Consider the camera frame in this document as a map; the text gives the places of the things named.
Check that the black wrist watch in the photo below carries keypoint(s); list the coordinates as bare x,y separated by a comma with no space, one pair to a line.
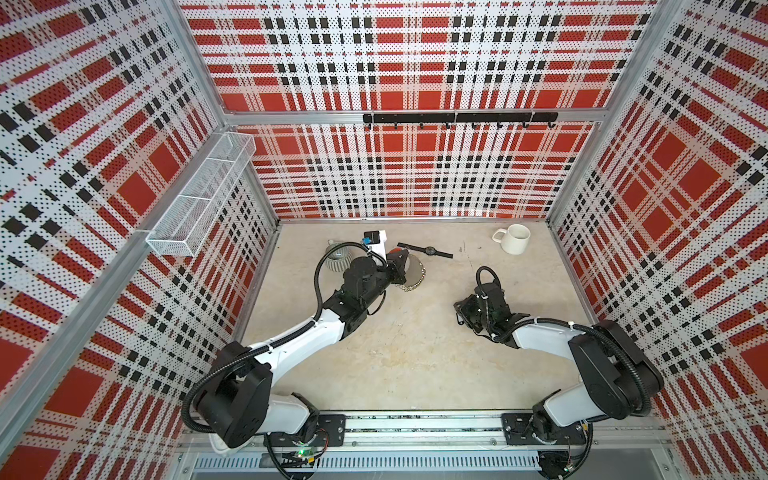
428,250

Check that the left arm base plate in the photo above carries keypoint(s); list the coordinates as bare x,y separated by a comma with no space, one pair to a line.
325,430

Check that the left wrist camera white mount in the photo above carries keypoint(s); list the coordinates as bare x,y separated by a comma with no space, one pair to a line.
375,241

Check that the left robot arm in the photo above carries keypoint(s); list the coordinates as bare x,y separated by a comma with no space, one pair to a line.
234,401

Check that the white timer device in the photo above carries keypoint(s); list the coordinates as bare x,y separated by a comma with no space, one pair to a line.
218,445

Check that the black wall hook rail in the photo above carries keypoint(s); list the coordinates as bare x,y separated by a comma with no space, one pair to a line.
523,118

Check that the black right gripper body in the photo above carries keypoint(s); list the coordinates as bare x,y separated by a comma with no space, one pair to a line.
469,312

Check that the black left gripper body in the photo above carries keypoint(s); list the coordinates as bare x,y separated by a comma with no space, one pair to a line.
393,271

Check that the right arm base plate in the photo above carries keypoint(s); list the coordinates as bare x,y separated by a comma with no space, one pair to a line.
520,429

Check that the grey ribbed round object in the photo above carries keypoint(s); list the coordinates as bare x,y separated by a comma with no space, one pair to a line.
338,260

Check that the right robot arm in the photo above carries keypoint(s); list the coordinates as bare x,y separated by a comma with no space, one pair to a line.
616,379

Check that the white wire mesh basket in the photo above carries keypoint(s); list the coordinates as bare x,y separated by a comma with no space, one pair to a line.
185,225

